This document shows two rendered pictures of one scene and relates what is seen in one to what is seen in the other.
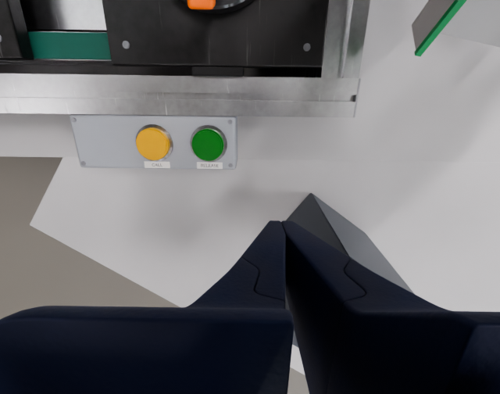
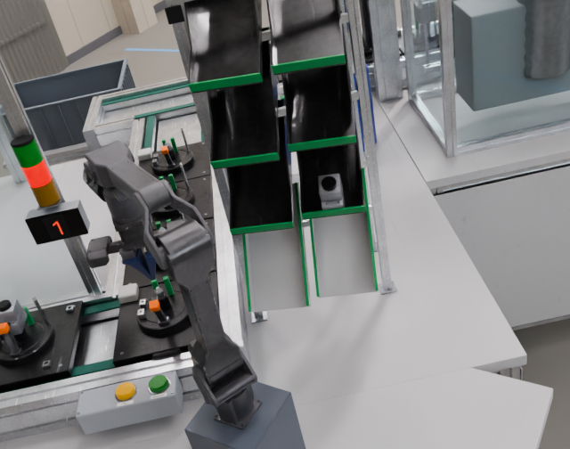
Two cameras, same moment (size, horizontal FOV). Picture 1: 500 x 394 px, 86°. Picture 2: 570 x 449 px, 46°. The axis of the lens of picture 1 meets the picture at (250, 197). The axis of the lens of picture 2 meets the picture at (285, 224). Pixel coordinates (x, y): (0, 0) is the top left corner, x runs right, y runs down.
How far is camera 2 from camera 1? 127 cm
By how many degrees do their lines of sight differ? 77
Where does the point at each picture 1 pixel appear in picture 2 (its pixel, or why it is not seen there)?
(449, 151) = (350, 386)
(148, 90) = (128, 370)
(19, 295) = not seen: outside the picture
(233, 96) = (175, 364)
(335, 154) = not seen: hidden behind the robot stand
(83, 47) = (98, 366)
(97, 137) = (92, 398)
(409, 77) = (300, 358)
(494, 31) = (287, 302)
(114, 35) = (117, 351)
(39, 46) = (76, 371)
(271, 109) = not seen: hidden behind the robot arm
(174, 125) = (140, 381)
